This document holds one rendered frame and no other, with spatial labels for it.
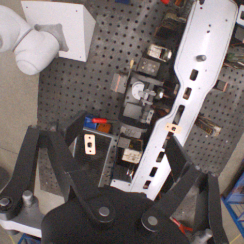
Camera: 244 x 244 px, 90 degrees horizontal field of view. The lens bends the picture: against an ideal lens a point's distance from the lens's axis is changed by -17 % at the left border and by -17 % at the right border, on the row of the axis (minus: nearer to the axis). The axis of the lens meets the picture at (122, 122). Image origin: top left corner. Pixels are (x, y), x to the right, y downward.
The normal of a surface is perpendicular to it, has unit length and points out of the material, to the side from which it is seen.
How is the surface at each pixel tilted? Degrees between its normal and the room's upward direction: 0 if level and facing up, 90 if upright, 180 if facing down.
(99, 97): 0
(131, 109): 0
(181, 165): 90
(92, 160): 0
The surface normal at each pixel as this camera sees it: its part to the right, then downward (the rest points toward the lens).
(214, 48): -0.07, 0.34
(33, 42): 0.73, -0.09
